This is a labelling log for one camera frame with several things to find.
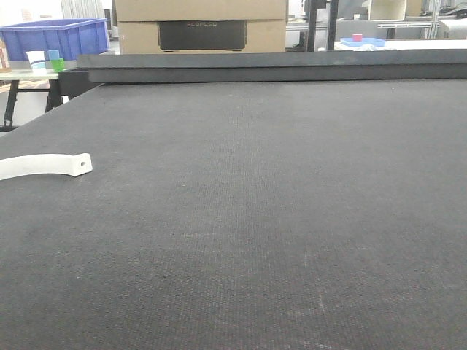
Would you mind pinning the pink cube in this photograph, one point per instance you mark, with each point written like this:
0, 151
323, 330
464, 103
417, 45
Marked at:
357, 37

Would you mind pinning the blue plastic crate on table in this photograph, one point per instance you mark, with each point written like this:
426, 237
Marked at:
71, 37

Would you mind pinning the blue tray in background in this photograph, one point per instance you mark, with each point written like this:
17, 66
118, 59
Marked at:
350, 42

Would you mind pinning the black vertical post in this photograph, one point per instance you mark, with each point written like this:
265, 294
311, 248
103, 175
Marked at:
311, 11

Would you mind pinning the black raised table ledge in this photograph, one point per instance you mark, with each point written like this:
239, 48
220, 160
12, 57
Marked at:
95, 70

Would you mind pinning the green plastic cup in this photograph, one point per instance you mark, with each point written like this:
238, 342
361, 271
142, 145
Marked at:
58, 65

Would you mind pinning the large cardboard box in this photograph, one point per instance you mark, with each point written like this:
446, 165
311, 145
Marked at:
156, 27

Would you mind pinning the white curved bracket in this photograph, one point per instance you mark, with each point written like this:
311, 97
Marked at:
70, 165

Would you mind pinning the white paper cup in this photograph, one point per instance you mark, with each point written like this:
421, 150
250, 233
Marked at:
37, 61

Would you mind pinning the white folding side table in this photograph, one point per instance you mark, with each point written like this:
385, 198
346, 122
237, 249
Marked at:
15, 77

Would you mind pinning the blue plastic cup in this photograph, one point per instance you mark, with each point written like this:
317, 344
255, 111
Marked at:
53, 55

